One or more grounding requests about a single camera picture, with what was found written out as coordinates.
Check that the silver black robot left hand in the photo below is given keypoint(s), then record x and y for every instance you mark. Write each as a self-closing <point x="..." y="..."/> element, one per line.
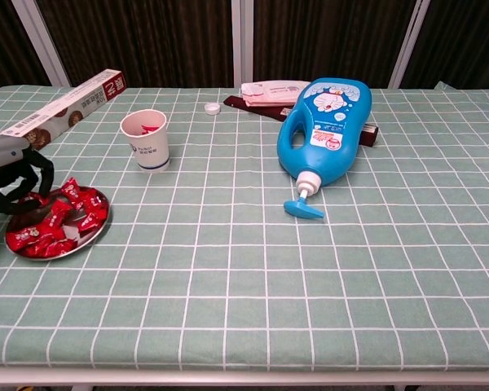
<point x="2" y="152"/>

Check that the red candy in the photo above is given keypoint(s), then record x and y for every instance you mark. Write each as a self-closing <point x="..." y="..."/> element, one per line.
<point x="93" y="215"/>
<point x="22" y="237"/>
<point x="72" y="193"/>
<point x="59" y="213"/>
<point x="53" y="248"/>
<point x="148" y="129"/>

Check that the round silver metal plate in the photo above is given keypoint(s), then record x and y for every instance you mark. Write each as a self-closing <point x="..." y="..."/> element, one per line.
<point x="102" y="237"/>

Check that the white paper cup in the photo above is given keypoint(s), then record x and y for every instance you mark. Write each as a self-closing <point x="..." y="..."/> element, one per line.
<point x="151" y="150"/>

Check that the long white wrap box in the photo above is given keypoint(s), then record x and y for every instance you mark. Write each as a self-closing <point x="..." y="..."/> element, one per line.
<point x="73" y="106"/>

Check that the dark brown pleated curtain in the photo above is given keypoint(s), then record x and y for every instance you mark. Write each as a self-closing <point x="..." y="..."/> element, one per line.
<point x="464" y="40"/>
<point x="330" y="40"/>
<point x="146" y="40"/>
<point x="4" y="40"/>

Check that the small white bottle cap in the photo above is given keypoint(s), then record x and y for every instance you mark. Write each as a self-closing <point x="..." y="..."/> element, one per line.
<point x="212" y="108"/>

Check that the long dark red box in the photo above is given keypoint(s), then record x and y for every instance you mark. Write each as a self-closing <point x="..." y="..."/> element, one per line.
<point x="261" y="111"/>

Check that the pink wet wipes pack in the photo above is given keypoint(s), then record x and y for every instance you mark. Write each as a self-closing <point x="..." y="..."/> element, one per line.
<point x="269" y="91"/>

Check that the green checked tablecloth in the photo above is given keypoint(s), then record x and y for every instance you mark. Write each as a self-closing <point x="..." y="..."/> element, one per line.
<point x="269" y="264"/>

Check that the blue pump detergent bottle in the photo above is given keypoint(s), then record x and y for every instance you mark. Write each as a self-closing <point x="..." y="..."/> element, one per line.
<point x="326" y="134"/>

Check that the white metal frame post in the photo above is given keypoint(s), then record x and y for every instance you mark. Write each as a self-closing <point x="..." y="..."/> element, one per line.
<point x="242" y="40"/>
<point x="409" y="40"/>
<point x="38" y="36"/>

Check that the white metal table frame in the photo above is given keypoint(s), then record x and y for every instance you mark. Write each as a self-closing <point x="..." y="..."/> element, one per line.
<point x="244" y="379"/>

